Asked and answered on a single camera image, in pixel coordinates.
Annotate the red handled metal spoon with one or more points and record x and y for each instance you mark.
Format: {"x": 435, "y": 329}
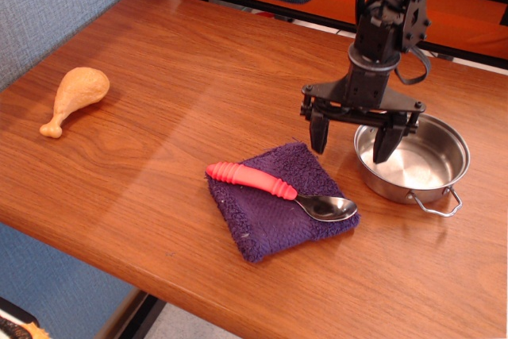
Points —
{"x": 318, "y": 207}

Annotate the purple folded cloth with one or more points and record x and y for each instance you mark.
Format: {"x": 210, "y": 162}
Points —
{"x": 262, "y": 224}

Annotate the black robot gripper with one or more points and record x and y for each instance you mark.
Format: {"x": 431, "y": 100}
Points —
{"x": 362, "y": 97}

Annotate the plastic toy chicken drumstick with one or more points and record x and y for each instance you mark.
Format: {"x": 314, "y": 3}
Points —
{"x": 79, "y": 88}

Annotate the small stainless steel pot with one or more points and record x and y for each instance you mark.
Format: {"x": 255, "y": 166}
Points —
{"x": 422, "y": 170}

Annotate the orange panel with black frame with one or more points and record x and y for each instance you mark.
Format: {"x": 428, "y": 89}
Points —
{"x": 474, "y": 30}

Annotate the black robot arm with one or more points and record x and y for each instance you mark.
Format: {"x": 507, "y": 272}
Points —
{"x": 385, "y": 29}

